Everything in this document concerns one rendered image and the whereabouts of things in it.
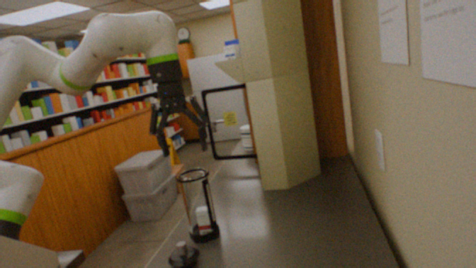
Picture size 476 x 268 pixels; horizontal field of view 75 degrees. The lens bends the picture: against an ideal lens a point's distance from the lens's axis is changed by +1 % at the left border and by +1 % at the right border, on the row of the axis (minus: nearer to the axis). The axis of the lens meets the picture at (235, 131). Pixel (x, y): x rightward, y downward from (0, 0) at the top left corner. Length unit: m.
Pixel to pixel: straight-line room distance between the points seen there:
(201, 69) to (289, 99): 5.22
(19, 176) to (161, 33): 0.68
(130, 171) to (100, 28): 2.73
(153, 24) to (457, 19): 0.66
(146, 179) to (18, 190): 2.30
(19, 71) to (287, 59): 0.94
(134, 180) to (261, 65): 2.52
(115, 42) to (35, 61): 0.44
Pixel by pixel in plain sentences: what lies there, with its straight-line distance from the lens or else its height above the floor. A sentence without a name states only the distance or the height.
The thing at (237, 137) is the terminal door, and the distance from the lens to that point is 1.64.
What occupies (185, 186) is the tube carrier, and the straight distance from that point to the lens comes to 0.99.
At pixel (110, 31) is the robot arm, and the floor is 1.61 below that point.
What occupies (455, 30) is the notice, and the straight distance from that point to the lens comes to 0.50.
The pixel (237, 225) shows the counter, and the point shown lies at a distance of 1.12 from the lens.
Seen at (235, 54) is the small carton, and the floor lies 1.53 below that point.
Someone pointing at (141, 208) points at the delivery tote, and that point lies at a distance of 3.60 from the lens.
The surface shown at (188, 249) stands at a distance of 0.99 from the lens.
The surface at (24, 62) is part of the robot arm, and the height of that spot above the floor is 1.60.
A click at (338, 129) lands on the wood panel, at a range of 1.64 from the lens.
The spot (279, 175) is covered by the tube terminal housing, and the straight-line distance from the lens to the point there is 1.32.
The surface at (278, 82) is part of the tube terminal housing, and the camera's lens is 1.25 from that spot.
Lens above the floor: 1.47
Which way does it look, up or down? 12 degrees down
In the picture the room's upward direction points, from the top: 10 degrees counter-clockwise
